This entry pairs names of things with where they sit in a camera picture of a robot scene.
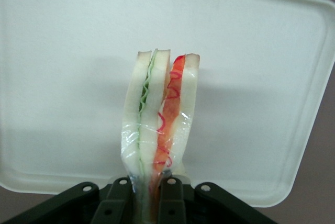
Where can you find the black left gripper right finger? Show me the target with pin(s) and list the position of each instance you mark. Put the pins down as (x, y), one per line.
(171, 200)

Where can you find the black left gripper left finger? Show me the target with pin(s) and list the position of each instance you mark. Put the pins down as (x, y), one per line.
(115, 197)

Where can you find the plastic-wrapped triangle sandwich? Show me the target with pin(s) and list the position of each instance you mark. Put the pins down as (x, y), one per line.
(157, 119)

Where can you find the cream white plastic tray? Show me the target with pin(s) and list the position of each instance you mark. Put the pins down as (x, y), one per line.
(248, 77)

